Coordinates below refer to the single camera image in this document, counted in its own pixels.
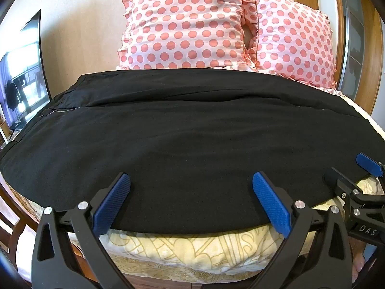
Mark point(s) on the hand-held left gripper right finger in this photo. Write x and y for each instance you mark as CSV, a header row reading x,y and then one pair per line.
x,y
272,204

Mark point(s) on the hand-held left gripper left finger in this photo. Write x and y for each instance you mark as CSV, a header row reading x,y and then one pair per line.
x,y
111,204

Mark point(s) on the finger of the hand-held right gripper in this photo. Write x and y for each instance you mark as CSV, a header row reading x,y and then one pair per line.
x,y
338,179
368,163

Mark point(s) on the black pants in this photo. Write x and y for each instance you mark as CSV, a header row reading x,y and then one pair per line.
x,y
180,141

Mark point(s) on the person's right hand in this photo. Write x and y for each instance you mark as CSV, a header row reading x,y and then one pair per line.
x,y
358,265

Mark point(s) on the yellow patterned blanket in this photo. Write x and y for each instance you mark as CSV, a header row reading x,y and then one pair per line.
x,y
180,253

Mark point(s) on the wardrobe with grey sliding door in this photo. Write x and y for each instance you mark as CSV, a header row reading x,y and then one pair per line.
x,y
355,21

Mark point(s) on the pink polka dot pillow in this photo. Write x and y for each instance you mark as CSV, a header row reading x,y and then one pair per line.
x,y
291,42
186,21

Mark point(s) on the black flat screen television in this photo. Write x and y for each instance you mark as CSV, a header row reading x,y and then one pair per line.
x,y
27,81

